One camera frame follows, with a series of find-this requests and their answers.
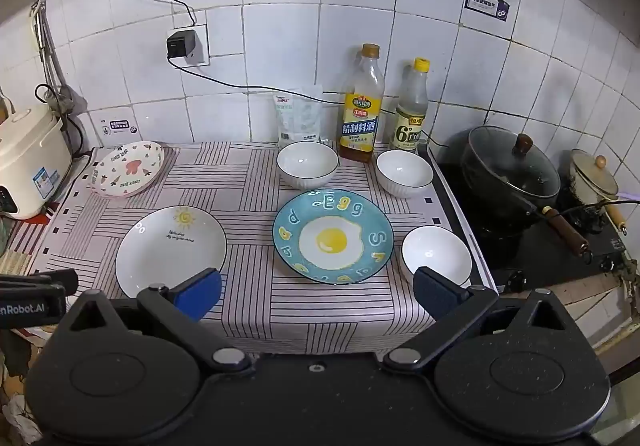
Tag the white plate with sun print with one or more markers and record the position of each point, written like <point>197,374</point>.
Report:
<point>170,251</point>

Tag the small wall label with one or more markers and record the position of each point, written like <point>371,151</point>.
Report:
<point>119,127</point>

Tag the striped tablecloth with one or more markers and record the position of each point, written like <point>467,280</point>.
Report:
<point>250,286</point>

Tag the black gas stove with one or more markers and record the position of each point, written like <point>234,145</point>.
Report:
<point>540,261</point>

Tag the clear vinegar bottle yellow cap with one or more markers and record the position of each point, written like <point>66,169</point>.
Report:
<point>409,121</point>

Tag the white wall sticker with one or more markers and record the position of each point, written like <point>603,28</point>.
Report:
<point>487,6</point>

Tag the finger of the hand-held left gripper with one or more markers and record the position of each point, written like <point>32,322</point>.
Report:
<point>45,278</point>

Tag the black power adapter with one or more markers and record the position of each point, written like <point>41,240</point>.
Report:
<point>181,46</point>

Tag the white wall socket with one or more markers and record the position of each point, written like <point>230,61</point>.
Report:
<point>202,38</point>

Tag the white rice cooker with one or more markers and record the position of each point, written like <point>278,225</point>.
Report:
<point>30,161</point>

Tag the glass lid with wooden knob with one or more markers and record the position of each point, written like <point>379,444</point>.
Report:
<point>505,166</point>

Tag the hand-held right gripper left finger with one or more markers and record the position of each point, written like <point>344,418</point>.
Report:
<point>201,290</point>

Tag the blue fried egg print plate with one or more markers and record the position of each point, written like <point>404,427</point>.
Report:
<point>332,238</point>

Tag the white ribbed bowl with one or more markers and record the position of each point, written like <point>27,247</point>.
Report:
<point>436,253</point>
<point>307,161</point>
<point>404,171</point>

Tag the white salt bag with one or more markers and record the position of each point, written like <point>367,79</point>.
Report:
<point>299,118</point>

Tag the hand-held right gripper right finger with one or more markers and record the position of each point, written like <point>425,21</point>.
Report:
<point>434,293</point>

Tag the pink heart print plate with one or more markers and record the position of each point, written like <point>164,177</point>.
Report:
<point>127,168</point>

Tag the cooking wine bottle yellow label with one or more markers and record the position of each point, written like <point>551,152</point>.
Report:
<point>361,121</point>

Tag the cream enamel pot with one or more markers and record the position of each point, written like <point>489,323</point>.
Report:
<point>592,176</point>

